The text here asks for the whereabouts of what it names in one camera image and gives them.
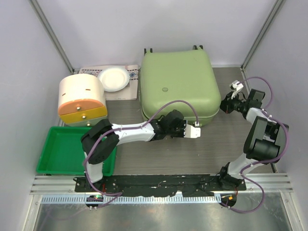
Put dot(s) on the white paper plate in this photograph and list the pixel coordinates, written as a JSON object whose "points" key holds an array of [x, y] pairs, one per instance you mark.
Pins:
{"points": [[114, 78]]}

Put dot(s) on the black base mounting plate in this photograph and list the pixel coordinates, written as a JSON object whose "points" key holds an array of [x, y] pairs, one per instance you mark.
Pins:
{"points": [[191, 185]]}

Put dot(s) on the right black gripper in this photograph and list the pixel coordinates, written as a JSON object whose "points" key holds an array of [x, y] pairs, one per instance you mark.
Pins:
{"points": [[226, 104]]}

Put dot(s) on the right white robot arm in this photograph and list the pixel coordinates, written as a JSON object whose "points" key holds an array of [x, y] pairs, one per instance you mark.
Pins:
{"points": [[265, 142]]}

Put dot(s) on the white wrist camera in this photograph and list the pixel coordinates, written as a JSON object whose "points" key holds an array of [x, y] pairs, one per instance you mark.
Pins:
{"points": [[192, 132], [236, 87]]}

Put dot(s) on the white slotted cable duct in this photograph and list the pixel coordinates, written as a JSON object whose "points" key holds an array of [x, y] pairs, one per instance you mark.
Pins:
{"points": [[94, 199]]}

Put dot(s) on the patterned cloth placemat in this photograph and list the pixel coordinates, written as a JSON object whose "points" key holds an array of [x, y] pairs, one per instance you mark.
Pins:
{"points": [[127, 93]]}

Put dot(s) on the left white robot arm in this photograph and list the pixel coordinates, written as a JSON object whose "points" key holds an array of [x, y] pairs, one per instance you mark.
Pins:
{"points": [[99, 142]]}

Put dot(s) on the green hard-shell suitcase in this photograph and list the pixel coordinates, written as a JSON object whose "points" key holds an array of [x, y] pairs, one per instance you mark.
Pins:
{"points": [[181, 80]]}

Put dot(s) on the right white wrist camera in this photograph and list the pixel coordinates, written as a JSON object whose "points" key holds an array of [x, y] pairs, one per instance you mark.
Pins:
{"points": [[236, 87]]}

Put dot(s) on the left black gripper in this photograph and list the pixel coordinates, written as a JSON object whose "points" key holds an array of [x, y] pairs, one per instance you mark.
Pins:
{"points": [[182, 125]]}

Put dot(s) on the green plastic tray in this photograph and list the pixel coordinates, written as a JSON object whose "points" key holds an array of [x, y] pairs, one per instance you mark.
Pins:
{"points": [[62, 153]]}

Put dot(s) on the cream round drawer cabinet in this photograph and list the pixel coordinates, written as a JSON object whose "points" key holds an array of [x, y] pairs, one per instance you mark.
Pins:
{"points": [[81, 101]]}

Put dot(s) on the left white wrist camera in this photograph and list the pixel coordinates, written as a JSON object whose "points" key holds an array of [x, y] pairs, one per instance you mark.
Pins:
{"points": [[192, 132]]}

